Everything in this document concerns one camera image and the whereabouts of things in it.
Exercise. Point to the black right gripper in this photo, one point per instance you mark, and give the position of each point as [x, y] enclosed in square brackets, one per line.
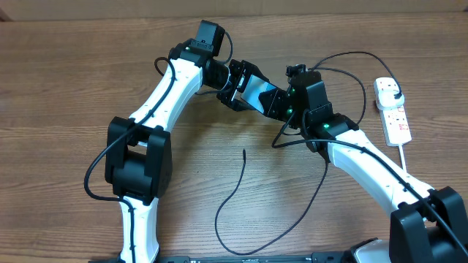
[273, 103]

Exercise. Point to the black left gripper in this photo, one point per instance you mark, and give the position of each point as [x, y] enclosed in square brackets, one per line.
[229, 97]

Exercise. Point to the Samsung Galaxy smartphone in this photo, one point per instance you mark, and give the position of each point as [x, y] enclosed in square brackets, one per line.
[254, 87]

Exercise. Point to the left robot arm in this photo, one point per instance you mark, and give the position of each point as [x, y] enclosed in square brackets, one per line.
[138, 161]

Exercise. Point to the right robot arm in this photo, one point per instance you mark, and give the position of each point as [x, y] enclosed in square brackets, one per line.
[426, 225]

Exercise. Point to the white USB charger plug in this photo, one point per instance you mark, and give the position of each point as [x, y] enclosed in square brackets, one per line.
[386, 100]

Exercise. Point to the white power strip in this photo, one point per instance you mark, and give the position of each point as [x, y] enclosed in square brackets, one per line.
[394, 122]

